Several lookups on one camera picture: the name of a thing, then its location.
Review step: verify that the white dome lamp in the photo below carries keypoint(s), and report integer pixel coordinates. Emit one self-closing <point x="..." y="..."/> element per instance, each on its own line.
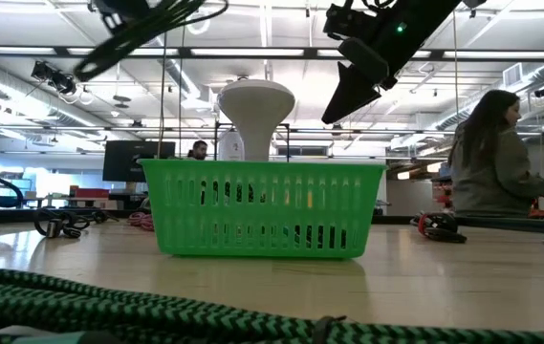
<point x="256" y="110"/>

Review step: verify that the white container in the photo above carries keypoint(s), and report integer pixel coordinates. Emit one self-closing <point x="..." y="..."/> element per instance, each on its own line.
<point x="230" y="148"/>

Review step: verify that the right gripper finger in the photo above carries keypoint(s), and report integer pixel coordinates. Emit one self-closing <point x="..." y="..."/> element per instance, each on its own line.
<point x="353" y="91"/>

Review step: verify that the person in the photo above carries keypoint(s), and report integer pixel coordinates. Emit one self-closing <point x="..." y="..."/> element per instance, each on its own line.
<point x="491" y="177"/>
<point x="199" y="149"/>

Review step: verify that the green plastic basket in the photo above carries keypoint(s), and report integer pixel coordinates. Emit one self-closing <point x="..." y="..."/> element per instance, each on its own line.
<point x="262" y="210"/>

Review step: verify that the black overhead camera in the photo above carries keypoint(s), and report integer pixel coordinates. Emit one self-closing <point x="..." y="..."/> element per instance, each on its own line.
<point x="58" y="81"/>

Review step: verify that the red storage bin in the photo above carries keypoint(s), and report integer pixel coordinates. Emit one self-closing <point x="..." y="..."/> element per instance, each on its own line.
<point x="90" y="193"/>

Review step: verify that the black monitor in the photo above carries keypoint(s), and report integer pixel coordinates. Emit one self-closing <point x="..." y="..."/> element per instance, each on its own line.
<point x="133" y="160"/>

